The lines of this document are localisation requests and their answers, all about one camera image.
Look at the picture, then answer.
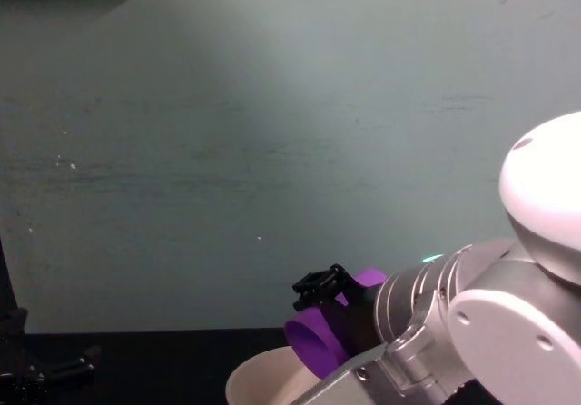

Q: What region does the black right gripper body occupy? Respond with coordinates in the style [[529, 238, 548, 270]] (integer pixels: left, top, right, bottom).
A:
[[340, 282, 388, 360]]

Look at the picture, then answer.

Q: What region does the purple plastic cup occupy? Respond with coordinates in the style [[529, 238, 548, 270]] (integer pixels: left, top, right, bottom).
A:
[[284, 267, 389, 379]]

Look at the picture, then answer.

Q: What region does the white round cup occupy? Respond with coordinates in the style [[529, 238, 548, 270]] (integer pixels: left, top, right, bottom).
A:
[[225, 344, 347, 405]]

